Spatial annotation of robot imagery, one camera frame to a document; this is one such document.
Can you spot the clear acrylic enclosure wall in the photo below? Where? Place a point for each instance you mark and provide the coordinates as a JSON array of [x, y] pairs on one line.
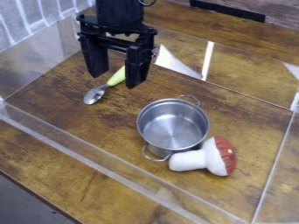
[[77, 154]]

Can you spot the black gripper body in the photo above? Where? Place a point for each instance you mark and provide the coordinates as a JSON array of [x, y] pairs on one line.
[[117, 27]]

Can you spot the small steel pot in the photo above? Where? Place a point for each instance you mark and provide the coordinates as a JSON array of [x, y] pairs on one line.
[[173, 125]]

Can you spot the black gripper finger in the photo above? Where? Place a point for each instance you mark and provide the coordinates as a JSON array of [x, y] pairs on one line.
[[138, 61], [95, 56]]

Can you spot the green handled metal spoon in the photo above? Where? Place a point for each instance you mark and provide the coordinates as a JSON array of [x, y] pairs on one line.
[[95, 94]]

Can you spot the plush red white mushroom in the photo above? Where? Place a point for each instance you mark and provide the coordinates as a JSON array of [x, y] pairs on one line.
[[217, 156]]

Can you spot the black bar in background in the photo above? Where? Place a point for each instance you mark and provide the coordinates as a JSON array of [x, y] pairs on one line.
[[229, 10]]

